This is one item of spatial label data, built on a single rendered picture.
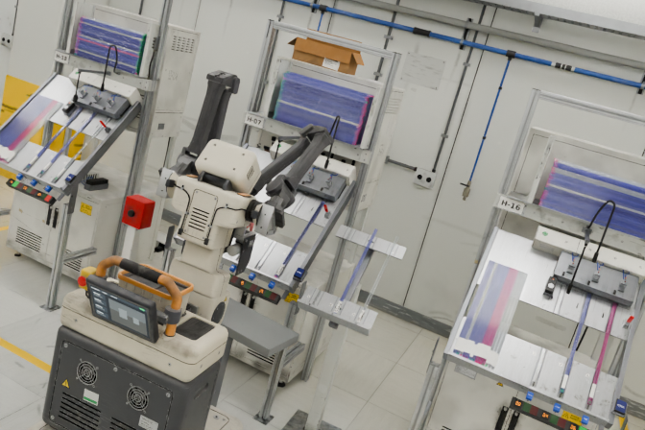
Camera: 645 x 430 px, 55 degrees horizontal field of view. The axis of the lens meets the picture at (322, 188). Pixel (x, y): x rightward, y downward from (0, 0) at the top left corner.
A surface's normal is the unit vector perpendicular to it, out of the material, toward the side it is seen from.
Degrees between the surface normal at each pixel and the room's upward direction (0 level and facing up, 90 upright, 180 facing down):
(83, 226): 90
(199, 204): 82
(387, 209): 90
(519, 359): 45
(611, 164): 90
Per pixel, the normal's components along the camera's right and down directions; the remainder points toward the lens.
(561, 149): -0.39, 0.10
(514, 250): -0.09, -0.60
